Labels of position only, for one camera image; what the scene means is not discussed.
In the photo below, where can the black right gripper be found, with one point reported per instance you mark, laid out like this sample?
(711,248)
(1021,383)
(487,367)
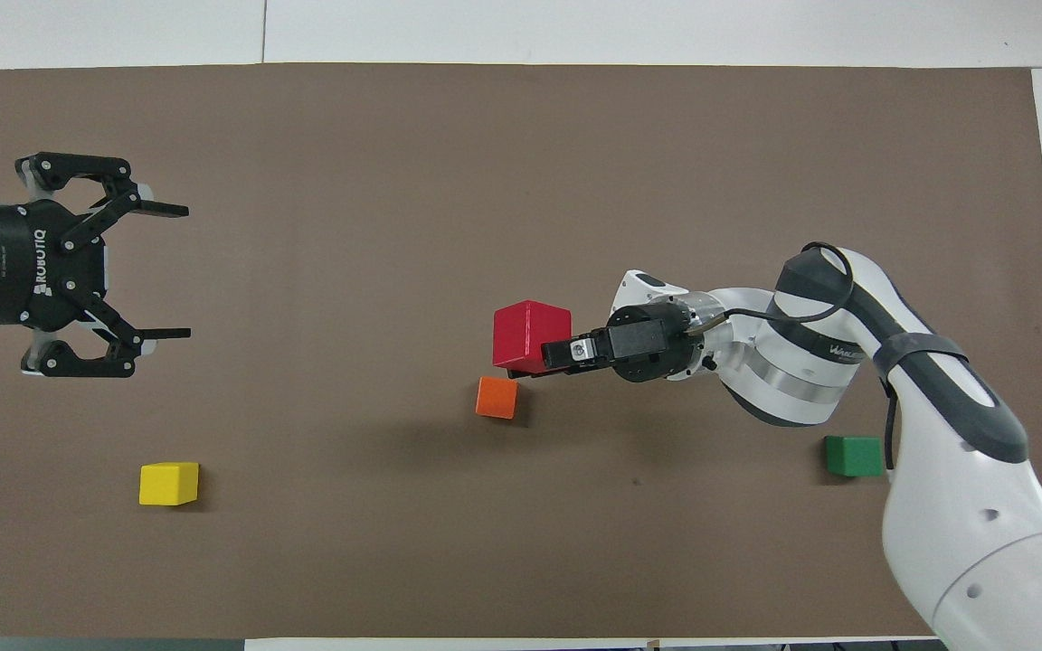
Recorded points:
(677,353)

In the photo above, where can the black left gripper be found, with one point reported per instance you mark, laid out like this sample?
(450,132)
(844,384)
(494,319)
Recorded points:
(5,262)

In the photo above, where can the red wooden block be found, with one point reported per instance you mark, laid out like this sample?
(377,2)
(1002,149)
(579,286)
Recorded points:
(528,336)

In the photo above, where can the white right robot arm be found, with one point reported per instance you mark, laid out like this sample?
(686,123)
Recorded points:
(955,506)

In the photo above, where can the orange wooden block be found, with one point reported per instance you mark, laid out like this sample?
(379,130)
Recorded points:
(497,398)

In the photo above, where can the yellow wooden block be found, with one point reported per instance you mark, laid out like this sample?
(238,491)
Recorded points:
(168,484)

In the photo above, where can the green wooden block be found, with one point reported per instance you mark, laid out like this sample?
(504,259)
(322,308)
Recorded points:
(852,457)

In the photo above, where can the brown paper table mat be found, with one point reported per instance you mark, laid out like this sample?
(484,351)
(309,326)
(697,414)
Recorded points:
(394,506)

